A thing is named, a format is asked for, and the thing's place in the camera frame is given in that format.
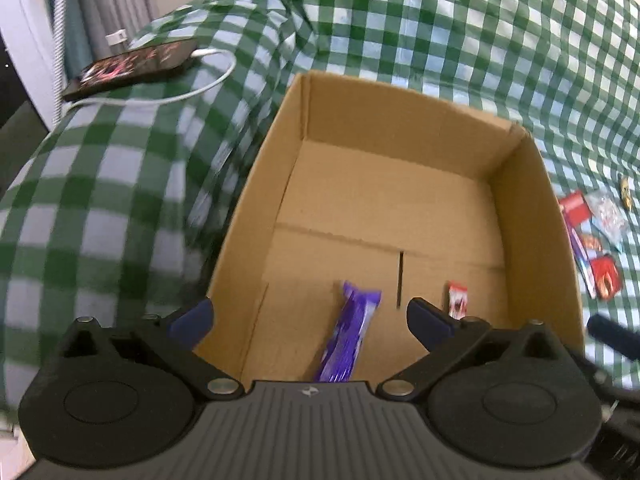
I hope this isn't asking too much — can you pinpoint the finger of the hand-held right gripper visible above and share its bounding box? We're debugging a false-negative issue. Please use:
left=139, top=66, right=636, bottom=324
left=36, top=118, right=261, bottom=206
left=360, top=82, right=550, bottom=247
left=587, top=314, right=640, bottom=362

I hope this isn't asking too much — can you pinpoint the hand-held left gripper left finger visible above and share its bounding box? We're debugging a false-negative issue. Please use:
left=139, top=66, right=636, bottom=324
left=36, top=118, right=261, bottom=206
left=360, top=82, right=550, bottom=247
left=54, top=297, right=245, bottom=401

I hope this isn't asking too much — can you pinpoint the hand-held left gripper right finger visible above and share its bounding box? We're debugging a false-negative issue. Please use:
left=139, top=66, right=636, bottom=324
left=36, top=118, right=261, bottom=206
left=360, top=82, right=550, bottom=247
left=376, top=297, right=572, bottom=402

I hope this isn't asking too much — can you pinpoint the small red white snack packet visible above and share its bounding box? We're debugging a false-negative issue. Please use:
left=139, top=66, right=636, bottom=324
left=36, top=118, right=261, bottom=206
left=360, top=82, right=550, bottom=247
left=446, top=282, right=470, bottom=319

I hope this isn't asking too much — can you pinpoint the purple snack packet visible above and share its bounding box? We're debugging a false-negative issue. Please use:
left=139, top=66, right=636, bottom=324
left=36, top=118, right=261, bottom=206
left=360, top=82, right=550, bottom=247
left=318, top=280, right=383, bottom=382

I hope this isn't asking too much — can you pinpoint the clear red-dotted snack packet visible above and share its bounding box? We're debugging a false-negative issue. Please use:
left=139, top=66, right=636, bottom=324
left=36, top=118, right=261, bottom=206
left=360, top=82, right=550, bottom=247
left=585, top=191, right=629, bottom=251

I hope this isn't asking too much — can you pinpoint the brown cardboard box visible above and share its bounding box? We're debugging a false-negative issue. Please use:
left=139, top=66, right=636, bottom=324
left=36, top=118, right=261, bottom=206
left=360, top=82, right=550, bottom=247
left=192, top=71, right=586, bottom=383

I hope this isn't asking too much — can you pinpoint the green checkered blanket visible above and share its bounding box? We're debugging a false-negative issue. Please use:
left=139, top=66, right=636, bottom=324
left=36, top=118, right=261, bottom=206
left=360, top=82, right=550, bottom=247
left=0, top=0, right=640, bottom=413

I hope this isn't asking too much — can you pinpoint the black smartphone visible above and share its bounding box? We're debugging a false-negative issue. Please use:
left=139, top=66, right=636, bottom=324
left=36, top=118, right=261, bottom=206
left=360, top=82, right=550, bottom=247
left=61, top=40, right=202, bottom=102

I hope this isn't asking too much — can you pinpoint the white charging cable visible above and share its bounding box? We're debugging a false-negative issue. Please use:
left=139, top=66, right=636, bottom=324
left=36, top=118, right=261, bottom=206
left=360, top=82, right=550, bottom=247
left=50, top=47, right=237, bottom=133

